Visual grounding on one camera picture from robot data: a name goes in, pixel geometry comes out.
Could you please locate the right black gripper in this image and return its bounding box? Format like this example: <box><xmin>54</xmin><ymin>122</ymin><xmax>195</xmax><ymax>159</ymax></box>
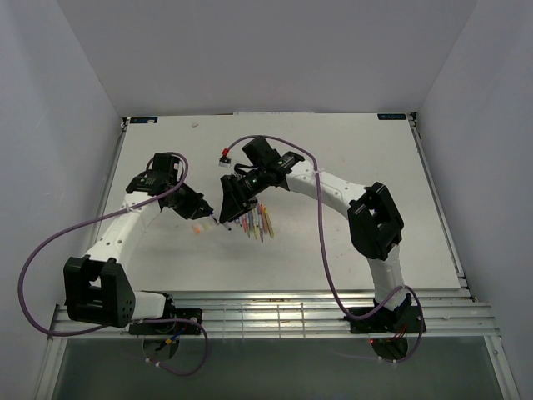
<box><xmin>219</xmin><ymin>166</ymin><xmax>270</xmax><ymax>224</ymax></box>

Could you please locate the grey silver pen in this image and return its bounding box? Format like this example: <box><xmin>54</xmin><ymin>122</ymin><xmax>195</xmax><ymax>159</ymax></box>
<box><xmin>246</xmin><ymin>212</ymin><xmax>255</xmax><ymax>238</ymax></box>

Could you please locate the yellow green pen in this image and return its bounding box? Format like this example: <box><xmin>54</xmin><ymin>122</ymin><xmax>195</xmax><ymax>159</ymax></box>
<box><xmin>264</xmin><ymin>211</ymin><xmax>275</xmax><ymax>238</ymax></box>

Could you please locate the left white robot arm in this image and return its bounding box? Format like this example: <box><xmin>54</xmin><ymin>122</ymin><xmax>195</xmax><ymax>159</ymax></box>
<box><xmin>63</xmin><ymin>152</ymin><xmax>213</xmax><ymax>333</ymax></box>

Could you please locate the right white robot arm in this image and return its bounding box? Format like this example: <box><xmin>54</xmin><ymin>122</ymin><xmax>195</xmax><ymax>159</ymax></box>
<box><xmin>220</xmin><ymin>136</ymin><xmax>414</xmax><ymax>333</ymax></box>

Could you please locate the left blue corner label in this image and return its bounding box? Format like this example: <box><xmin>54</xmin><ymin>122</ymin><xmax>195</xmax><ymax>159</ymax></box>
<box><xmin>129</xmin><ymin>117</ymin><xmax>158</xmax><ymax>124</ymax></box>

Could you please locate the blue corner label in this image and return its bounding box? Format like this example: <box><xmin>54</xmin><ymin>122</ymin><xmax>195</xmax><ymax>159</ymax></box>
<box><xmin>377</xmin><ymin>113</ymin><xmax>407</xmax><ymax>121</ymax></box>
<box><xmin>129</xmin><ymin>117</ymin><xmax>158</xmax><ymax>124</ymax></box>

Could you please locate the right blue corner label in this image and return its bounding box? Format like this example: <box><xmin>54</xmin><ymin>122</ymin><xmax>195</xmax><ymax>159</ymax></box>
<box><xmin>377</xmin><ymin>113</ymin><xmax>407</xmax><ymax>121</ymax></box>

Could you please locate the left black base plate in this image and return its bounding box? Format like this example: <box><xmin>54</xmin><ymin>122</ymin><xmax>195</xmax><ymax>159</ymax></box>
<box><xmin>128</xmin><ymin>307</ymin><xmax>202</xmax><ymax>337</ymax></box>

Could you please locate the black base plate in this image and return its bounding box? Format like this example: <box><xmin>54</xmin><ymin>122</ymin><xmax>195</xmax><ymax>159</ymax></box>
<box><xmin>128</xmin><ymin>307</ymin><xmax>202</xmax><ymax>337</ymax></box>
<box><xmin>343</xmin><ymin>306</ymin><xmax>426</xmax><ymax>333</ymax></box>

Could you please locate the aluminium rail frame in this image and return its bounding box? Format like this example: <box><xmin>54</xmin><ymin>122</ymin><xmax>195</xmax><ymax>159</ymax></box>
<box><xmin>46</xmin><ymin>289</ymin><xmax>501</xmax><ymax>341</ymax></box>

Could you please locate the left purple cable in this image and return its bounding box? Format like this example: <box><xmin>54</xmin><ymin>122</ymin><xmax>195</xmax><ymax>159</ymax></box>
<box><xmin>18</xmin><ymin>151</ymin><xmax>209</xmax><ymax>377</ymax></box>

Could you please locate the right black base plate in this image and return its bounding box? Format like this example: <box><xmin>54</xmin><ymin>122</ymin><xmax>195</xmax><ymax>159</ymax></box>
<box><xmin>343</xmin><ymin>306</ymin><xmax>426</xmax><ymax>333</ymax></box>

